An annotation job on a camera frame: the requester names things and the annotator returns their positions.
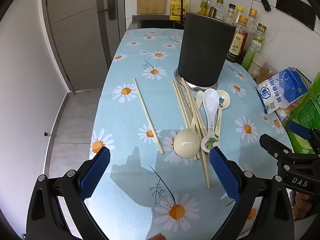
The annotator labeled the clear bottle with silver cap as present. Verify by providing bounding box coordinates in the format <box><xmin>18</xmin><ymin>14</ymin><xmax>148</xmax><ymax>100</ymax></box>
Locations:
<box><xmin>210</xmin><ymin>0</ymin><xmax>224</xmax><ymax>20</ymax></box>

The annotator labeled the tall bottle with gold cap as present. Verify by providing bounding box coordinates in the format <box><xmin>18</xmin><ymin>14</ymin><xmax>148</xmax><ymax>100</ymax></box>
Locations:
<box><xmin>246</xmin><ymin>8</ymin><xmax>258</xmax><ymax>53</ymax></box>

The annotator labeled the black faucet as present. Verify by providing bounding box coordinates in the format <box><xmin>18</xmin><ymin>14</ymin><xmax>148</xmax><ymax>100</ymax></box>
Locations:
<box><xmin>164</xmin><ymin>0</ymin><xmax>185</xmax><ymax>23</ymax></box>

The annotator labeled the green label bottle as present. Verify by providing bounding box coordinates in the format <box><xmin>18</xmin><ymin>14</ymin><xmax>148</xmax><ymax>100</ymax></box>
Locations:
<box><xmin>242</xmin><ymin>23</ymin><xmax>267</xmax><ymax>71</ymax></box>

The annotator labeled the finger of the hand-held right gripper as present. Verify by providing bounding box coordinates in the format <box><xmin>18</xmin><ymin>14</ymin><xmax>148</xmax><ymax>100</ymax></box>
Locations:
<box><xmin>287</xmin><ymin>121</ymin><xmax>320</xmax><ymax>153</ymax></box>
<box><xmin>259</xmin><ymin>133</ymin><xmax>294</xmax><ymax>162</ymax></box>

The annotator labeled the dark door handle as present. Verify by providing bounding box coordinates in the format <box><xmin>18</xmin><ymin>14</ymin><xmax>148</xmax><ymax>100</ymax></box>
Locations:
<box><xmin>97</xmin><ymin>0</ymin><xmax>117</xmax><ymax>20</ymax></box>

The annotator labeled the clear bottle with black cap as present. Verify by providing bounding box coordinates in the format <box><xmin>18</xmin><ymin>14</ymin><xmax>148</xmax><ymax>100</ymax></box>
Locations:
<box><xmin>224</xmin><ymin>3</ymin><xmax>237</xmax><ymax>25</ymax></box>

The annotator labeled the white frog print spoon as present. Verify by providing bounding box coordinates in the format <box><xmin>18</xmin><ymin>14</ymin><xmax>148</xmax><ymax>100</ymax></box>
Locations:
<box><xmin>201</xmin><ymin>134</ymin><xmax>220</xmax><ymax>153</ymax></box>

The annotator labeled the white and blue salt bag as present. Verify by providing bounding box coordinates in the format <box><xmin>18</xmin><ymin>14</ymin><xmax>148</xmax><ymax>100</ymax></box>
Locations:
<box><xmin>255</xmin><ymin>67</ymin><xmax>312</xmax><ymax>115</ymax></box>

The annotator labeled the plain white ceramic spoon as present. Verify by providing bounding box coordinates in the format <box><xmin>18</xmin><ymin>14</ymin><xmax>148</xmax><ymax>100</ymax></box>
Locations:
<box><xmin>202</xmin><ymin>88</ymin><xmax>219</xmax><ymax>137</ymax></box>

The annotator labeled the black cylindrical utensil holder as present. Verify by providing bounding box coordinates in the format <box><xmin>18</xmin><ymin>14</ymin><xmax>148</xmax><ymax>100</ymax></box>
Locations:
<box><xmin>174</xmin><ymin>12</ymin><xmax>237</xmax><ymax>92</ymax></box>

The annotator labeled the person's right hand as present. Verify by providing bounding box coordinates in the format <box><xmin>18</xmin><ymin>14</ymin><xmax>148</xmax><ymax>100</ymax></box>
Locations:
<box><xmin>292</xmin><ymin>190</ymin><xmax>313</xmax><ymax>213</ymax></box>

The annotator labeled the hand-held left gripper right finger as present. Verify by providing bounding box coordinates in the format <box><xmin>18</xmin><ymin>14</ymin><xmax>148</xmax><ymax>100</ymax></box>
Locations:
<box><xmin>209</xmin><ymin>146</ymin><xmax>295</xmax><ymax>240</ymax></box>

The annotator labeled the grey door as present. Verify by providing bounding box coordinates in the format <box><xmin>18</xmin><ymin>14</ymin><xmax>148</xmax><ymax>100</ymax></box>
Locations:
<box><xmin>41</xmin><ymin>0</ymin><xmax>125</xmax><ymax>94</ymax></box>

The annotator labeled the dark soy sauce bottle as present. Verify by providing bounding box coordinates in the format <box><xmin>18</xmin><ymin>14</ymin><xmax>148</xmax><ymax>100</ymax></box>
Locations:
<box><xmin>226</xmin><ymin>15</ymin><xmax>249</xmax><ymax>63</ymax></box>

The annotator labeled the yellow dish soap bottle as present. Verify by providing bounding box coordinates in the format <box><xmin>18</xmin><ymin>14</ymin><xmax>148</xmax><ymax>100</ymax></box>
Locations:
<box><xmin>169</xmin><ymin>0</ymin><xmax>188</xmax><ymax>21</ymax></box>

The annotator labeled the blue daisy print tablecloth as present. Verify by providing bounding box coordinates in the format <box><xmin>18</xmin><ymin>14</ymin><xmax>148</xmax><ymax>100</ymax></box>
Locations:
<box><xmin>82</xmin><ymin>29</ymin><xmax>293</xmax><ymax>240</ymax></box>

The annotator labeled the green package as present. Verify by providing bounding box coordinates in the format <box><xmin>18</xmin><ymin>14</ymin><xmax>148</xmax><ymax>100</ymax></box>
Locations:
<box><xmin>284</xmin><ymin>71</ymin><xmax>320</xmax><ymax>154</ymax></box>

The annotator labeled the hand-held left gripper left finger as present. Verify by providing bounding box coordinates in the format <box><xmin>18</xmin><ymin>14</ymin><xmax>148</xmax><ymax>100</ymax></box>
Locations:
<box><xmin>26</xmin><ymin>146</ymin><xmax>112</xmax><ymax>240</ymax></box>

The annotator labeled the dark kitchen sink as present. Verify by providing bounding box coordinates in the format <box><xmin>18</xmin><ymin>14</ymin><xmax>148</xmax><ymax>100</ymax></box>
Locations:
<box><xmin>132</xmin><ymin>14</ymin><xmax>185</xmax><ymax>30</ymax></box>

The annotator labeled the cream cartoon print spoon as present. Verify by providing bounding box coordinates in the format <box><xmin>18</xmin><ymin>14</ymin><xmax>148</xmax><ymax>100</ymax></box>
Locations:
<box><xmin>214</xmin><ymin>90</ymin><xmax>232</xmax><ymax>137</ymax></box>

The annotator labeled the large beige spoon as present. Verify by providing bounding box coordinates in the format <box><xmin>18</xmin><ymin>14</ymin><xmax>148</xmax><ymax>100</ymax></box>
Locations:
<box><xmin>173</xmin><ymin>90</ymin><xmax>204</xmax><ymax>158</ymax></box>

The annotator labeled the small bottle with yellow cap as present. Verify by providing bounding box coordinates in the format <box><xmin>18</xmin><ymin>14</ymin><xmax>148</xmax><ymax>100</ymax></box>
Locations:
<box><xmin>235</xmin><ymin>6</ymin><xmax>245</xmax><ymax>23</ymax></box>

